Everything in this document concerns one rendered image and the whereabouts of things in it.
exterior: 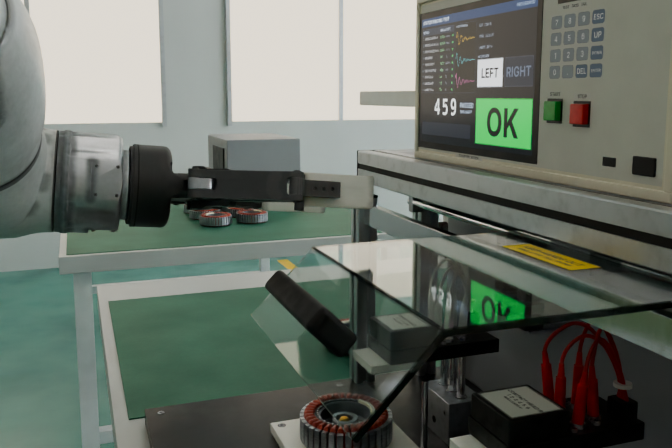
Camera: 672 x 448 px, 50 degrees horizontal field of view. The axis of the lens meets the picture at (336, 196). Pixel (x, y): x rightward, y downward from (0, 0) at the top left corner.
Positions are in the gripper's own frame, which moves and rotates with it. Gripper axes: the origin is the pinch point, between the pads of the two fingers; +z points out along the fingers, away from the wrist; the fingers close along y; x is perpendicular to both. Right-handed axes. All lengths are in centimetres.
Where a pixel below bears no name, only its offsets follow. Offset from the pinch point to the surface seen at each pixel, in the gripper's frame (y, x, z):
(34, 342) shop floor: -314, -59, -42
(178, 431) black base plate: -27.1, -29.5, -10.8
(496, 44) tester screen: 3.1, 16.6, 16.3
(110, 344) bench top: -70, -25, -18
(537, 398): 10.9, -18.3, 16.4
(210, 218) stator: -175, 2, 18
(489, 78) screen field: 1.3, 13.4, 16.6
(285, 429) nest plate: -20.5, -28.2, 1.5
